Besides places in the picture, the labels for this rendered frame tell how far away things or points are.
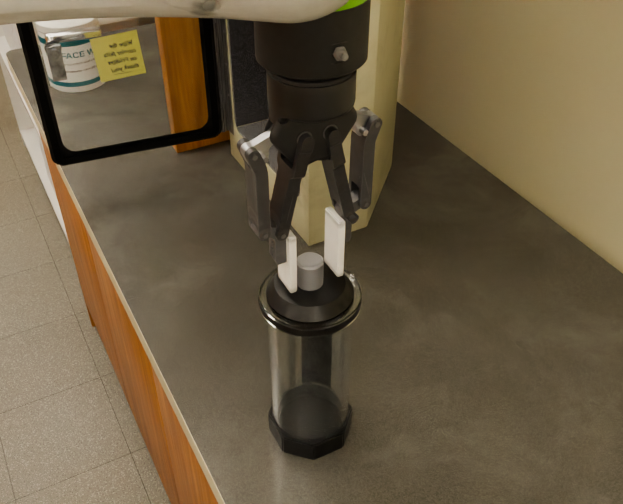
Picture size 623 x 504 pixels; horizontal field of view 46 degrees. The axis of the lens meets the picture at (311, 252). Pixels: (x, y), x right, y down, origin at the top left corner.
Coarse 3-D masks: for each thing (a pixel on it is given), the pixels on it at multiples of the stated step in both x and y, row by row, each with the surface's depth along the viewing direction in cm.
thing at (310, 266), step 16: (304, 256) 74; (320, 256) 74; (304, 272) 73; (320, 272) 73; (272, 288) 75; (304, 288) 74; (320, 288) 75; (336, 288) 75; (352, 288) 76; (272, 304) 74; (288, 304) 73; (304, 304) 73; (320, 304) 73; (336, 304) 73; (304, 320) 73; (320, 320) 73
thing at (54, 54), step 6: (48, 48) 113; (54, 48) 113; (60, 48) 114; (48, 54) 114; (54, 54) 113; (60, 54) 114; (48, 60) 114; (54, 60) 114; (60, 60) 115; (54, 66) 115; (60, 66) 115; (54, 72) 116; (60, 72) 116; (54, 78) 116; (60, 78) 116; (66, 78) 117
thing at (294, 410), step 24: (264, 288) 77; (360, 288) 77; (288, 336) 75; (312, 336) 73; (336, 336) 75; (288, 360) 77; (312, 360) 76; (336, 360) 78; (288, 384) 80; (312, 384) 79; (336, 384) 80; (288, 408) 82; (312, 408) 81; (336, 408) 83; (288, 432) 85; (312, 432) 84; (336, 432) 86
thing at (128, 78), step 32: (64, 32) 114; (96, 32) 116; (128, 32) 118; (160, 32) 119; (192, 32) 121; (64, 64) 117; (96, 64) 119; (128, 64) 121; (160, 64) 123; (192, 64) 125; (64, 96) 120; (96, 96) 122; (128, 96) 124; (160, 96) 126; (192, 96) 128; (64, 128) 123; (96, 128) 125; (128, 128) 128; (160, 128) 130; (192, 128) 132
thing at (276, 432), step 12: (264, 312) 74; (276, 324) 73; (348, 408) 89; (348, 420) 88; (276, 432) 87; (288, 444) 86; (300, 444) 85; (312, 444) 85; (324, 444) 86; (336, 444) 87; (300, 456) 87; (312, 456) 86
